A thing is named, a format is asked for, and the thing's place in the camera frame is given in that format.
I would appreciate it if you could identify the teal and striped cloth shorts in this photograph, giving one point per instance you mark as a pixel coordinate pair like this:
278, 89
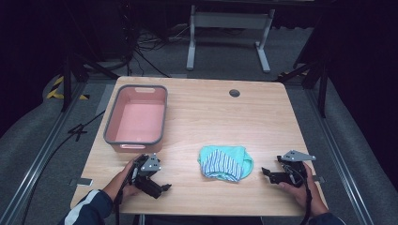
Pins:
222, 164

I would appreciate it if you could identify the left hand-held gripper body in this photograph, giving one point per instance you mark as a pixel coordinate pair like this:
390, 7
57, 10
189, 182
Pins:
150, 164

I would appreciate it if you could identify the aluminium floor rail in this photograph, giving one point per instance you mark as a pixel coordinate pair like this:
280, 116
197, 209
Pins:
37, 162
341, 162

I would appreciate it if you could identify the person's right hand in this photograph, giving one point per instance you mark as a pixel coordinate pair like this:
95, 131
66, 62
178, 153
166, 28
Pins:
302, 195

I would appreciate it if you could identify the person's left hand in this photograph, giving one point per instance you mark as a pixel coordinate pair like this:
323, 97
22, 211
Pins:
126, 179

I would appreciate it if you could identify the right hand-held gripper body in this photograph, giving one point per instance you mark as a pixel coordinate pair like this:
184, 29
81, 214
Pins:
292, 173

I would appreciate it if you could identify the yellow and black floor tape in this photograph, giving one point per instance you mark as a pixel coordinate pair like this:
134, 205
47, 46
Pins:
56, 90

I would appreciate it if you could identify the black metal stand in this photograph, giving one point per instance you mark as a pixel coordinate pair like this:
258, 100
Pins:
75, 67
316, 75

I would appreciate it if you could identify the pink basin with grey rim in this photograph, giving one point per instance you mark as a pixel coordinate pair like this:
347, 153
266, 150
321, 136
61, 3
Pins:
139, 120

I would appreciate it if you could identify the grey metal table bracket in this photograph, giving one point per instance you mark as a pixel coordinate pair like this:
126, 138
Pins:
82, 182
319, 179

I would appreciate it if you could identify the grey metal desk frame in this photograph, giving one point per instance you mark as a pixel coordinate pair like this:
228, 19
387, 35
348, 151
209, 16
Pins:
230, 22

